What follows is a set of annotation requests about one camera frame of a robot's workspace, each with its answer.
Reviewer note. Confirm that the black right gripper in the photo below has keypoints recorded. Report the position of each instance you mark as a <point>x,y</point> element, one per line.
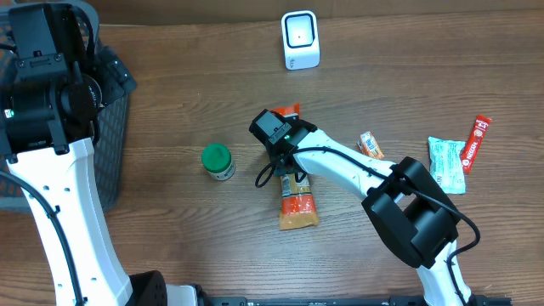
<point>277,172</point>

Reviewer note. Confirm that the spaghetti pack orange ends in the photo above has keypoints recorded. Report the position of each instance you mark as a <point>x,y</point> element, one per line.
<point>297,209</point>

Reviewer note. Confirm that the green lid jar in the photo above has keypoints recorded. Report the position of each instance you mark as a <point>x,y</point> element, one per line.
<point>218,161</point>

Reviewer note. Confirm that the orange Kleenex tissue pack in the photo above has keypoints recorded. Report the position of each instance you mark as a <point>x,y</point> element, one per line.
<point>369,146</point>

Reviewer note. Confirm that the teal snack packet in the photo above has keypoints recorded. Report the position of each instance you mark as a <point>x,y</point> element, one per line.
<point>446,165</point>

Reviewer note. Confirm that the red coffee stick sachet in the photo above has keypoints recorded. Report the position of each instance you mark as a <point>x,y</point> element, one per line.
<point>480,127</point>

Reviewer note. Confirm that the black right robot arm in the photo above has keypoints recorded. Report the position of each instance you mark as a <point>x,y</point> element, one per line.
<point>412,215</point>

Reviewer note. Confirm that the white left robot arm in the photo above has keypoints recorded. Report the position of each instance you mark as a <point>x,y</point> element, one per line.
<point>49,129</point>

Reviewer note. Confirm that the white barcode scanner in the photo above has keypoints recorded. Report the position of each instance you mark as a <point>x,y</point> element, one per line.
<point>300,39</point>

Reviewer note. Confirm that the grey plastic shopping basket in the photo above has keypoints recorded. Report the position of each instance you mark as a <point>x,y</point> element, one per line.
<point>108,151</point>

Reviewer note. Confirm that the black rail table edge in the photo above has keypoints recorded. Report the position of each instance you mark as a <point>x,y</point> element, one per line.
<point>391,301</point>

